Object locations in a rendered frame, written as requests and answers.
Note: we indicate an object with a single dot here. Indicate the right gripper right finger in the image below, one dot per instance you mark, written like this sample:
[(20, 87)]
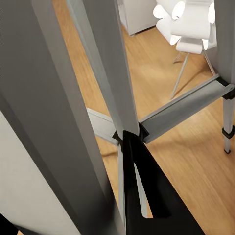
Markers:
[(170, 214)]

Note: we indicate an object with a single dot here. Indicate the bookcase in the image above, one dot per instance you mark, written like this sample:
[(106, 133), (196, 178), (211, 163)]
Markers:
[(137, 15)]

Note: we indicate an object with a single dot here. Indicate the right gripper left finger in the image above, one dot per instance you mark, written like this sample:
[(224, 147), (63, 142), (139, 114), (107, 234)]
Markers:
[(6, 227)]

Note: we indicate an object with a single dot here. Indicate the camera tripod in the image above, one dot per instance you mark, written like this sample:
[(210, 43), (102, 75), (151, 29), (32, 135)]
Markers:
[(53, 180)]

